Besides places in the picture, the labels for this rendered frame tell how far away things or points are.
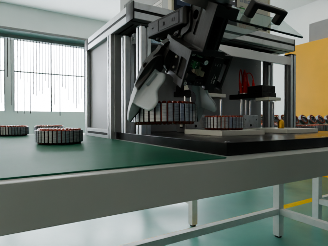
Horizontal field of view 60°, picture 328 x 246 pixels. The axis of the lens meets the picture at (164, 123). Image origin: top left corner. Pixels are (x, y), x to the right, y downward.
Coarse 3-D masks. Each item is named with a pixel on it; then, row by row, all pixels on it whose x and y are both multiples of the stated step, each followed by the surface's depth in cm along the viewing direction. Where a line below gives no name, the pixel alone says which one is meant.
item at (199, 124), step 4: (204, 116) 88; (200, 120) 87; (184, 124) 85; (188, 124) 85; (192, 124) 86; (196, 124) 87; (200, 124) 87; (180, 128) 87; (184, 128) 85; (188, 128) 85; (192, 128) 86; (196, 128) 87; (200, 128) 88; (204, 128) 88
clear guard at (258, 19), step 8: (240, 8) 65; (240, 16) 60; (256, 16) 65; (264, 16) 68; (232, 24) 75; (240, 24) 75; (248, 24) 59; (256, 24) 60; (264, 24) 63; (272, 24) 66; (280, 24) 69; (224, 32) 82; (232, 32) 82; (240, 32) 82; (248, 32) 82; (280, 32) 64; (288, 32) 66; (296, 32) 69; (224, 40) 90
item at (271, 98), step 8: (248, 88) 96; (256, 88) 93; (264, 88) 91; (272, 88) 94; (232, 96) 102; (240, 96) 99; (248, 96) 95; (256, 96) 93; (264, 96) 91; (272, 96) 93; (240, 104) 100; (248, 104) 102; (240, 112) 100; (248, 112) 102
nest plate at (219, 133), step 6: (186, 132) 78; (192, 132) 76; (198, 132) 74; (204, 132) 72; (210, 132) 69; (216, 132) 68; (222, 132) 66; (228, 132) 67; (234, 132) 68; (240, 132) 69; (246, 132) 70; (252, 132) 71; (258, 132) 73; (264, 132) 74
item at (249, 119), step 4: (244, 116) 97; (248, 116) 99; (252, 116) 100; (256, 116) 101; (248, 120) 99; (252, 120) 100; (256, 120) 101; (248, 124) 99; (252, 124) 100; (256, 124) 101; (244, 128) 98
